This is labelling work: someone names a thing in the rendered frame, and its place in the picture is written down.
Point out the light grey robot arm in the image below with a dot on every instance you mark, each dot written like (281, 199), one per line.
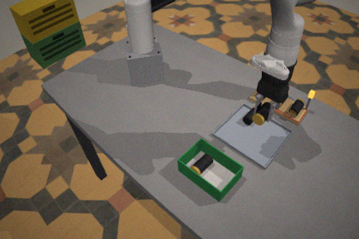
(286, 30)

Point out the green open-top box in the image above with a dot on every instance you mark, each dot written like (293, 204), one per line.
(220, 173)

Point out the wooden battery holder board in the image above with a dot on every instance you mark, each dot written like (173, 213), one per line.
(283, 111)

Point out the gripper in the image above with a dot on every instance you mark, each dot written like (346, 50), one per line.
(277, 64)

